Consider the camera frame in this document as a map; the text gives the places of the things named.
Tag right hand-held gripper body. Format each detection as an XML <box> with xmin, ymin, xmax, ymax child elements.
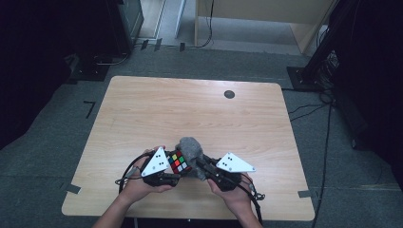
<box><xmin>208</xmin><ymin>152</ymin><xmax>257</xmax><ymax>193</ymax></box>

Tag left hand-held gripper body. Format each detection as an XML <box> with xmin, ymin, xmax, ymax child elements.
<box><xmin>141</xmin><ymin>146</ymin><xmax>170</xmax><ymax>188</ymax></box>

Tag multicoloured puzzle cube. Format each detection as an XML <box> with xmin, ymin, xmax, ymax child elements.
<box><xmin>166</xmin><ymin>150</ymin><xmax>193</xmax><ymax>175</ymax></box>

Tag grey knitted cloth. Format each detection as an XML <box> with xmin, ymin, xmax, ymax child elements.
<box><xmin>175</xmin><ymin>136</ymin><xmax>207</xmax><ymax>181</ymax></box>

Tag person's left hand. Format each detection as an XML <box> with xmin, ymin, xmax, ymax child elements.
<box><xmin>122</xmin><ymin>145</ymin><xmax>175</xmax><ymax>203</ymax></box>

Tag person's right hand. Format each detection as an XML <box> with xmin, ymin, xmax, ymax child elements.
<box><xmin>207</xmin><ymin>173</ymin><xmax>251</xmax><ymax>217</ymax></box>

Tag grey tape piece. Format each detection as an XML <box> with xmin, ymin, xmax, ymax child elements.
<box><xmin>297</xmin><ymin>189</ymin><xmax>314</xmax><ymax>200</ymax></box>
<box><xmin>64</xmin><ymin>182</ymin><xmax>82</xmax><ymax>195</ymax></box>

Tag black flat stand base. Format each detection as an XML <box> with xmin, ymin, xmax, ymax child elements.
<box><xmin>67</xmin><ymin>54</ymin><xmax>111</xmax><ymax>83</ymax></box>

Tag black metal stand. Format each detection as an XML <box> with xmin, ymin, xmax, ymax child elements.
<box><xmin>286</xmin><ymin>0</ymin><xmax>360</xmax><ymax>93</ymax></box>

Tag black cabinet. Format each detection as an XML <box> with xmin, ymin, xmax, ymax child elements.
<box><xmin>106</xmin><ymin>0</ymin><xmax>145</xmax><ymax>57</ymax></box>

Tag light wooden desk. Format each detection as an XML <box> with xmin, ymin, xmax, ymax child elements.
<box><xmin>193</xmin><ymin>0</ymin><xmax>337</xmax><ymax>55</ymax></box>

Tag dark curtain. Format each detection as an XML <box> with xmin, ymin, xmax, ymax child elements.
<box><xmin>0</xmin><ymin>0</ymin><xmax>110</xmax><ymax>150</ymax></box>
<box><xmin>329</xmin><ymin>0</ymin><xmax>403</xmax><ymax>181</ymax></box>

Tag left hand-held gripper cable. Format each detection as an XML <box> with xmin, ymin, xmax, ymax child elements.
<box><xmin>114</xmin><ymin>153</ymin><xmax>150</xmax><ymax>195</ymax></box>

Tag hand-held gripper cable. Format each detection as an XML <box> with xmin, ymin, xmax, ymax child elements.
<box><xmin>237</xmin><ymin>173</ymin><xmax>266</xmax><ymax>226</ymax></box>
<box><xmin>114</xmin><ymin>153</ymin><xmax>150</xmax><ymax>195</ymax></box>

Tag right hand-held gripper cable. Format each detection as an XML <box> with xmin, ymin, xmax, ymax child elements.
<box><xmin>237</xmin><ymin>173</ymin><xmax>266</xmax><ymax>226</ymax></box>

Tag long black floor cable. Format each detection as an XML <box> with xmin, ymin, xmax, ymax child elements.
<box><xmin>311</xmin><ymin>104</ymin><xmax>334</xmax><ymax>228</ymax></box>

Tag black floor cables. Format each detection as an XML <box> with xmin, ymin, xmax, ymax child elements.
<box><xmin>280</xmin><ymin>87</ymin><xmax>335</xmax><ymax>123</ymax></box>

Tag looped black floor cable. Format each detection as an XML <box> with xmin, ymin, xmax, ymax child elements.
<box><xmin>93</xmin><ymin>51</ymin><xmax>131</xmax><ymax>67</ymax></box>

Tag black hanging cable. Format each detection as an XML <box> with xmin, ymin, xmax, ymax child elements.
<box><xmin>186</xmin><ymin>0</ymin><xmax>216</xmax><ymax>49</ymax></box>

